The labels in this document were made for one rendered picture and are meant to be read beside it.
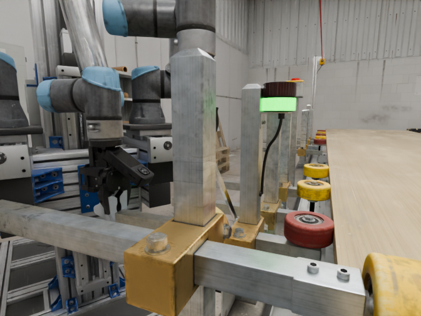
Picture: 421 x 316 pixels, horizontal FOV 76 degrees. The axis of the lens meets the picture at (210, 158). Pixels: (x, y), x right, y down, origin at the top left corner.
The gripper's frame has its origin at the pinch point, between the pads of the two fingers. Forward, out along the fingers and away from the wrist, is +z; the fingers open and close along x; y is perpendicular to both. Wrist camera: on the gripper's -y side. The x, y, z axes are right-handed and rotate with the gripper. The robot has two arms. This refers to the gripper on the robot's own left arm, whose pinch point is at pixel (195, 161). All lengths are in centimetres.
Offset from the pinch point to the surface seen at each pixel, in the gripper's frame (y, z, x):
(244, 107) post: -2.0, -10.6, -9.3
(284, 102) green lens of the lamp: -5.3, -11.5, -15.8
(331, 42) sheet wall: 735, -189, -298
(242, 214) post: -2.3, 10.1, -9.4
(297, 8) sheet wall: 776, -289, -212
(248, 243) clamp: -10.2, 12.0, -9.9
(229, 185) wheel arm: 47, 19, -8
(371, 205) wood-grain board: 0.6, 8.7, -35.6
